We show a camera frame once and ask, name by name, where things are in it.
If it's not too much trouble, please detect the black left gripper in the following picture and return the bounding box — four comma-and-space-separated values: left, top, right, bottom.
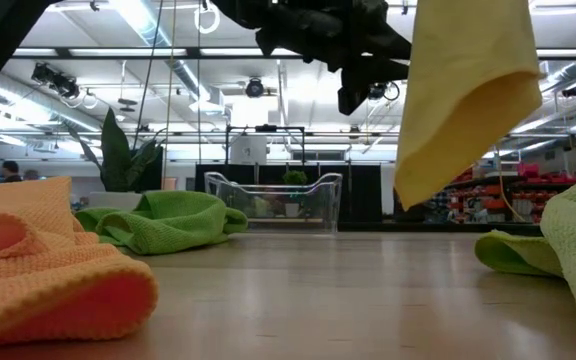
212, 0, 412, 116

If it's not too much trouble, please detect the yellow microfiber towel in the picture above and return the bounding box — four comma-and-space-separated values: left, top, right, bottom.
394, 0, 544, 211

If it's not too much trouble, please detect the green microfiber towel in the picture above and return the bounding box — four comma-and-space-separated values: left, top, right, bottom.
74, 189, 249, 256

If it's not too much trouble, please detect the orange microfiber towel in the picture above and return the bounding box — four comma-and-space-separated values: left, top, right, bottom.
0, 175, 159, 350

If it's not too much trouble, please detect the small green bush plant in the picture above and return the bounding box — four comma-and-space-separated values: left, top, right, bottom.
282, 169, 309, 186

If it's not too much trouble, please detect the white box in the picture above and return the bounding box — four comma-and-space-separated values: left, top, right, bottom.
230, 135, 268, 165

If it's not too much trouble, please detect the clear plastic bin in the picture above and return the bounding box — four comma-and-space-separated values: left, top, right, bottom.
203, 171, 344, 234

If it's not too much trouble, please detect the storage shelf with red bins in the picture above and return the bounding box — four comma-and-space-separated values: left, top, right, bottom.
425, 162, 576, 225

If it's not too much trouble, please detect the overhead light bar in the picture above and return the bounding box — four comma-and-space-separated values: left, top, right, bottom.
10, 46, 576, 60

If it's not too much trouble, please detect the green snake plant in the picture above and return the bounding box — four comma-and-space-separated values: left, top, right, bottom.
65, 107, 167, 194

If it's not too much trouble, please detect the white plant pot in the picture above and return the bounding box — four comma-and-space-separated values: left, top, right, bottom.
86, 191, 144, 211

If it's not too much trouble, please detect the white cable ring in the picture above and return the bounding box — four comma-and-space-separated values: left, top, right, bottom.
193, 2, 221, 35

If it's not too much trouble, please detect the orange cable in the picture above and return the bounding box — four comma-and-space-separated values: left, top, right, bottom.
495, 147, 527, 222

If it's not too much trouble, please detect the black hanging cable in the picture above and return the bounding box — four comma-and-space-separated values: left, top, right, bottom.
134, 0, 165, 147

